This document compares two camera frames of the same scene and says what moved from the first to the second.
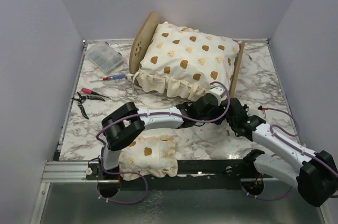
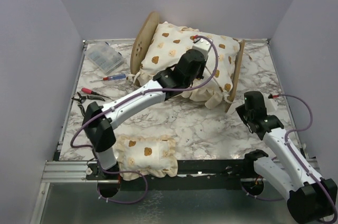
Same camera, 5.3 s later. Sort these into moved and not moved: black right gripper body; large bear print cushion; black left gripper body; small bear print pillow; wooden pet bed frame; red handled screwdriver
Moved: black left gripper body; black right gripper body
Not moved: large bear print cushion; small bear print pillow; red handled screwdriver; wooden pet bed frame
